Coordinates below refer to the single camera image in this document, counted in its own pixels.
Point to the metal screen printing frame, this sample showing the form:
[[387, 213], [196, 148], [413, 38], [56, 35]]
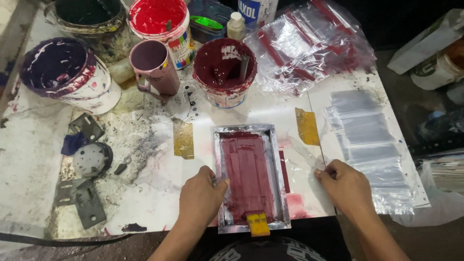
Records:
[[281, 170]]

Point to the white carton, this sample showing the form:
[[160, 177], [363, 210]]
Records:
[[424, 47]]

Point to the small black key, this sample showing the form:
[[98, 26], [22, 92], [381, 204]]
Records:
[[121, 168]]

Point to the stack of blank clear bags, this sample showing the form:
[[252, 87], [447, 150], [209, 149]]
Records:
[[369, 145]]

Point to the person's black printed shirt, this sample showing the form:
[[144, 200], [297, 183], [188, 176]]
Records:
[[268, 250]]

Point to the small grey metal bracket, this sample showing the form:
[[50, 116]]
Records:
[[87, 125]]

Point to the pink mug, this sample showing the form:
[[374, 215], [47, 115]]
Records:
[[159, 76]]

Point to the dark green paint bucket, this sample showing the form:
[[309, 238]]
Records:
[[108, 40]]

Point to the small stick in red paint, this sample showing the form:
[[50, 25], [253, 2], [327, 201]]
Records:
[[168, 25]]

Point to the white paint-speckled round lid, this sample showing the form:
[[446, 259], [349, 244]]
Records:
[[90, 159]]

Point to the dark bundle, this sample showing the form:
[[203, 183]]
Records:
[[442, 134]]

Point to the yellow tape piece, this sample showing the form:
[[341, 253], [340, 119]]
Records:
[[183, 139], [307, 127]]

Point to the grey stirring stick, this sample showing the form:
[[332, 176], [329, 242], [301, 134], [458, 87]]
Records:
[[244, 69]]

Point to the blue tub with green lid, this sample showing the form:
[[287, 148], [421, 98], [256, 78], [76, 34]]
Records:
[[206, 27]]

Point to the person's right hand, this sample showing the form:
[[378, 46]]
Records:
[[350, 190]]

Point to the large grey metal hinge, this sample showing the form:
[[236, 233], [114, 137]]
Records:
[[87, 206]]

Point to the cream plastic bottle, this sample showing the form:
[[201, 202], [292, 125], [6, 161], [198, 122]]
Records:
[[121, 70]]

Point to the red paint bucket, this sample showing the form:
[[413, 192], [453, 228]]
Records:
[[181, 43]]

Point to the pile of printed clear bags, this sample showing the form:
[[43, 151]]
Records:
[[308, 50]]

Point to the white plastic bag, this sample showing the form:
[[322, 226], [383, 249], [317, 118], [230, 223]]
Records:
[[442, 210]]

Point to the small white-capped bottle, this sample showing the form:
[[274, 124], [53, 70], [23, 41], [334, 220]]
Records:
[[236, 27]]

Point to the yellow squeegee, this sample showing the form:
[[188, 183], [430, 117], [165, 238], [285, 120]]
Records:
[[258, 224]]

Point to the blue cloth scrap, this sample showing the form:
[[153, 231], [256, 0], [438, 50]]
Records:
[[72, 144]]

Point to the stack of papers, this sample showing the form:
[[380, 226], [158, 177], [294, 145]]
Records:
[[449, 176]]

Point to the white bucket with green print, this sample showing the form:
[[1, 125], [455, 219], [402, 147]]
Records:
[[435, 72]]

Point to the maroon paint bucket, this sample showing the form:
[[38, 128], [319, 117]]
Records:
[[223, 90]]

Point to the clear bag with maroon stripe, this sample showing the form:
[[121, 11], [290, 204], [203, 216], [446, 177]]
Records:
[[302, 170]]

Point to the white can with blue label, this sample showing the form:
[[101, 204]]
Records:
[[255, 11]]

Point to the purple paint bucket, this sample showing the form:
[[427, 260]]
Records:
[[90, 90]]

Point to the person's left hand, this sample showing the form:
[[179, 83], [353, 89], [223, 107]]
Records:
[[201, 197]]

